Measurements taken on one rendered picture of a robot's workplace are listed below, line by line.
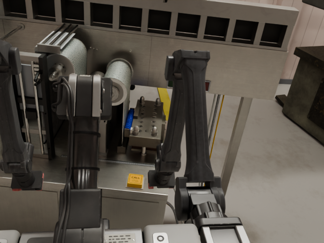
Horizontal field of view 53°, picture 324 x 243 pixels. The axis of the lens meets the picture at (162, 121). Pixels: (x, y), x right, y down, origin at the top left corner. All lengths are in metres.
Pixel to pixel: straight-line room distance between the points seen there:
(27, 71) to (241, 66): 1.11
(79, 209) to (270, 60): 1.58
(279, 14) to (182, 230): 1.44
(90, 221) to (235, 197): 2.53
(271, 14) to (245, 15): 0.13
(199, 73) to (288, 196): 2.47
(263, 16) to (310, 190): 1.97
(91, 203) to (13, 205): 1.35
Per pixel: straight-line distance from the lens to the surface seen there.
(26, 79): 1.57
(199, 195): 0.73
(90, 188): 0.50
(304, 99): 4.18
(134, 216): 1.70
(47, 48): 1.56
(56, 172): 1.66
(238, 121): 2.25
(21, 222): 1.91
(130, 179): 1.57
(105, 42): 1.85
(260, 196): 3.07
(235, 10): 1.80
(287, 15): 1.87
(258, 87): 1.97
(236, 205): 2.91
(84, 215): 0.49
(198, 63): 0.83
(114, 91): 1.56
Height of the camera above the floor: 1.98
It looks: 32 degrees down
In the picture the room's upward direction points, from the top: 7 degrees clockwise
